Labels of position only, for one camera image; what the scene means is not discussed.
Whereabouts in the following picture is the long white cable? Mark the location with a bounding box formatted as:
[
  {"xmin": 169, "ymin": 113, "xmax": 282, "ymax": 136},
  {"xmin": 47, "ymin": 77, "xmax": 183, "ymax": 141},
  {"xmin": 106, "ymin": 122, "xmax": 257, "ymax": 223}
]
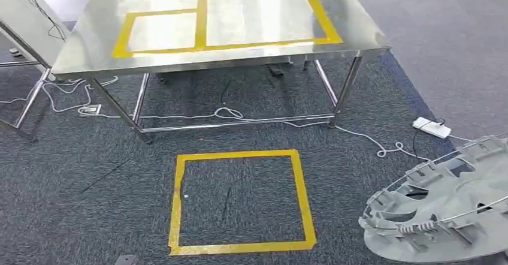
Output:
[{"xmin": 77, "ymin": 106, "xmax": 433, "ymax": 162}]

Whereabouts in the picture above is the white power strip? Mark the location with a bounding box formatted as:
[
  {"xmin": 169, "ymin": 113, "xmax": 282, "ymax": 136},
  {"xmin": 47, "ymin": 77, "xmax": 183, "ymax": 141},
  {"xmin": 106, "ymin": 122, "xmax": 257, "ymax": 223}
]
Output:
[{"xmin": 412, "ymin": 116, "xmax": 452, "ymax": 140}]

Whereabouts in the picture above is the silver wheel hubcap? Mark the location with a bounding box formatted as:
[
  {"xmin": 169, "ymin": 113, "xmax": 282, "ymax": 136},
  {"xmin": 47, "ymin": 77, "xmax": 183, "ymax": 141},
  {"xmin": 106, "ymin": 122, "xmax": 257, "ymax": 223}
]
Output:
[{"xmin": 358, "ymin": 134, "xmax": 508, "ymax": 264}]

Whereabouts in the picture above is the small yellow tape rectangle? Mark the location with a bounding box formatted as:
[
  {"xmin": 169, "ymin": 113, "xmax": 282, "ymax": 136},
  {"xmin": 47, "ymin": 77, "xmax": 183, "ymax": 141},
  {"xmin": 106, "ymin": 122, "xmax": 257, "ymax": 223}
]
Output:
[{"xmin": 111, "ymin": 8, "xmax": 207, "ymax": 59}]

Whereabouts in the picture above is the large yellow tape rectangle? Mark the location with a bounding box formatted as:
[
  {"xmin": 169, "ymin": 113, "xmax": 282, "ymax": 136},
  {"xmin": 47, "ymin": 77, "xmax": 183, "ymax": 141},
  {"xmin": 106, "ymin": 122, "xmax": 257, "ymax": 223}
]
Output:
[{"xmin": 196, "ymin": 0, "xmax": 344, "ymax": 52}]

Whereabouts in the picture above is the yellow floor tape square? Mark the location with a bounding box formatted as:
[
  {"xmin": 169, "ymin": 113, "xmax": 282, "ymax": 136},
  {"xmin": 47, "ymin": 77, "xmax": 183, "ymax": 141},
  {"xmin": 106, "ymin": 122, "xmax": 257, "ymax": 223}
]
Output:
[{"xmin": 168, "ymin": 149, "xmax": 318, "ymax": 257}]

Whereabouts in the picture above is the black power cable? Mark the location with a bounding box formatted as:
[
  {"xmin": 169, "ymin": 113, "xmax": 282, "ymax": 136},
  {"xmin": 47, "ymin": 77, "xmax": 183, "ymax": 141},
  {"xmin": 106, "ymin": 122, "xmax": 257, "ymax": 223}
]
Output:
[{"xmin": 411, "ymin": 118, "xmax": 447, "ymax": 161}]

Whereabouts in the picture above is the metal floor socket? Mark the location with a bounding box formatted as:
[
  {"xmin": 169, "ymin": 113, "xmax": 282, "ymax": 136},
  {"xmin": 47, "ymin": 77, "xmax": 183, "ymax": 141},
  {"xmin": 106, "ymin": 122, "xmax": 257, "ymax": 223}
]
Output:
[{"xmin": 78, "ymin": 104, "xmax": 102, "ymax": 117}]

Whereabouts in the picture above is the tangled white cable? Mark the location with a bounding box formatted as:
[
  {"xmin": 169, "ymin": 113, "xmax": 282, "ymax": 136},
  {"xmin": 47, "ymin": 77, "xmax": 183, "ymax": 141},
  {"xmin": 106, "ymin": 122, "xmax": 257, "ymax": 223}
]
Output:
[{"xmin": 0, "ymin": 76, "xmax": 120, "ymax": 115}]

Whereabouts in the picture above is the thin black cable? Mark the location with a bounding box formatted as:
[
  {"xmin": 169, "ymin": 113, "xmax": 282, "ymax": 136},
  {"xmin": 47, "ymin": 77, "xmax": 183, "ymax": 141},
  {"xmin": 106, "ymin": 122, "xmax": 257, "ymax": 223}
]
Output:
[{"xmin": 4, "ymin": 0, "xmax": 68, "ymax": 41}]

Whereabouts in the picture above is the steel table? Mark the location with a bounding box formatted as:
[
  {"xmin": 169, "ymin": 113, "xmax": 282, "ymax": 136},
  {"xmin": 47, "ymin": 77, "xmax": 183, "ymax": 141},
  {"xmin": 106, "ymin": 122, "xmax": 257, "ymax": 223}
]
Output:
[
  {"xmin": 52, "ymin": 0, "xmax": 392, "ymax": 145},
  {"xmin": 0, "ymin": 0, "xmax": 72, "ymax": 143}
]

